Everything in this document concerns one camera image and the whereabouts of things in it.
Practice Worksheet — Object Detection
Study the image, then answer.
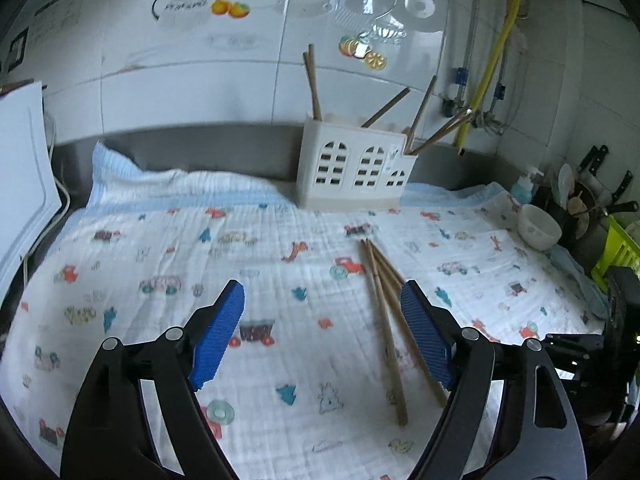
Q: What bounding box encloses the white appliance lid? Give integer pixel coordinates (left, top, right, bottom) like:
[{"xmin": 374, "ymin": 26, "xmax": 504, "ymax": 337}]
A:
[{"xmin": 0, "ymin": 81, "xmax": 62, "ymax": 295}]

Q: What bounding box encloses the teal soap pump bottle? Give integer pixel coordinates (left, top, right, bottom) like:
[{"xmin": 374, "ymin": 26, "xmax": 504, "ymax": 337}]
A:
[{"xmin": 510, "ymin": 166, "xmax": 544, "ymax": 205}]

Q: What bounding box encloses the white cartoon print cloth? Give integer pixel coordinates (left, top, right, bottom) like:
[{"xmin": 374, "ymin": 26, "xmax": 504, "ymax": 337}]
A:
[{"xmin": 1, "ymin": 145, "xmax": 603, "ymax": 479}]

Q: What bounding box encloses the green plastic basket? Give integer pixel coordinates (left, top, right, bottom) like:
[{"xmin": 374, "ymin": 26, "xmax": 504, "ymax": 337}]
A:
[{"xmin": 591, "ymin": 216, "xmax": 640, "ymax": 292}]

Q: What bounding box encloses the white house-shaped utensil holder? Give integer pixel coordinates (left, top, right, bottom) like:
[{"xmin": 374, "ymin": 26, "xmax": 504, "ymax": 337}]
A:
[{"xmin": 295, "ymin": 116, "xmax": 418, "ymax": 212}]

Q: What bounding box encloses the yellow gas hose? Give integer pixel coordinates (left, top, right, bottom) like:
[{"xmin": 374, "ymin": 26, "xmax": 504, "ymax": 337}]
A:
[{"xmin": 455, "ymin": 0, "xmax": 525, "ymax": 155}]

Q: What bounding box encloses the black utensil crock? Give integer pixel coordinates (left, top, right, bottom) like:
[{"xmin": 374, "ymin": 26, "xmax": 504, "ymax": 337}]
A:
[{"xmin": 531, "ymin": 144, "xmax": 640, "ymax": 261}]

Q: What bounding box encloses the white ceramic bowl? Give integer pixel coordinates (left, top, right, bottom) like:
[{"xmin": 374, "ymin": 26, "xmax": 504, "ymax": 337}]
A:
[{"xmin": 518, "ymin": 204, "xmax": 562, "ymax": 252}]

